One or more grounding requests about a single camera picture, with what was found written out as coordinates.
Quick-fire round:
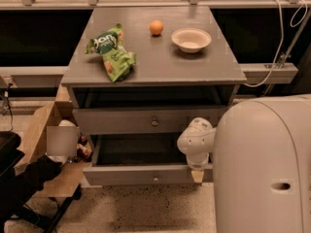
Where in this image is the black trouser leg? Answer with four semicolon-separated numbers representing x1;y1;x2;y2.
0;155;61;224

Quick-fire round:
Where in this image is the black chair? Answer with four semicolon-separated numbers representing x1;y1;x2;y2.
0;131;82;233

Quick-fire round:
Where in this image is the grey drawer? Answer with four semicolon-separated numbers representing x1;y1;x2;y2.
73;107;226;135
82;133;215;187

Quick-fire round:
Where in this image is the green snack bag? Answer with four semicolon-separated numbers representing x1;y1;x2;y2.
86;23;136;83

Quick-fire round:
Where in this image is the grey top drawer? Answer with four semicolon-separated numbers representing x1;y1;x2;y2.
73;107;226;135

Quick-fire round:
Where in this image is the orange fruit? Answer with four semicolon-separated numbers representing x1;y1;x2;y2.
149;20;163;36

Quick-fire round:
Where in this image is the grey drawer cabinet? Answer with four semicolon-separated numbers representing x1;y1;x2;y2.
60;6;248;186

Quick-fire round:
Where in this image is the metal stand leg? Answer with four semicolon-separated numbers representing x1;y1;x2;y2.
263;8;311;96

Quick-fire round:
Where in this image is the cardboard box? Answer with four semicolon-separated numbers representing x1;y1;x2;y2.
14;84;92;199

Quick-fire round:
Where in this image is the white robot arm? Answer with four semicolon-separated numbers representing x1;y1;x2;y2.
177;94;311;233

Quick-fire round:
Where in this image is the white bowl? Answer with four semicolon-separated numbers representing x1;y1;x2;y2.
171;28;212;53

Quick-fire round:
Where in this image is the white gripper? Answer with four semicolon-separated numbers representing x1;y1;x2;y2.
187;152;209;183

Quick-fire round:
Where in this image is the white cable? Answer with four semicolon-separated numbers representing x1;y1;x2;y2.
243;0;309;89

